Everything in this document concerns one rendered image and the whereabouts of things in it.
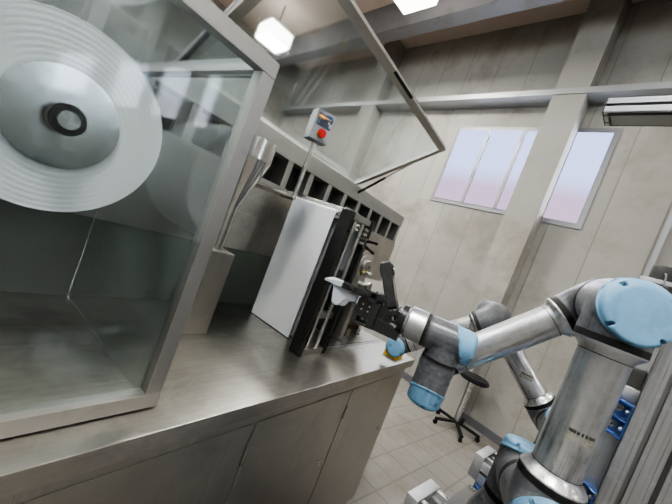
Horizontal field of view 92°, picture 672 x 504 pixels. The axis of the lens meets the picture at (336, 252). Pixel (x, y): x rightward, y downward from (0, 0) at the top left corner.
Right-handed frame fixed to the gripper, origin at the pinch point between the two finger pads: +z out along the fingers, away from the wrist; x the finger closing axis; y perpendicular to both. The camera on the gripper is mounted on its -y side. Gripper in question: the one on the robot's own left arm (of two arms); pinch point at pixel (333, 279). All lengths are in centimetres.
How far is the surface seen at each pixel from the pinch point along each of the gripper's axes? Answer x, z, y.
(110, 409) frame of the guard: -29, 18, 36
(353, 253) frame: 36.9, 8.8, -11.7
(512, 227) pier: 280, -65, -123
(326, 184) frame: 71, 47, -44
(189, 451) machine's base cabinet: -12.5, 10.2, 45.8
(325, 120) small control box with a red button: 13, 28, -47
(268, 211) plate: 43, 54, -16
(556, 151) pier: 264, -75, -205
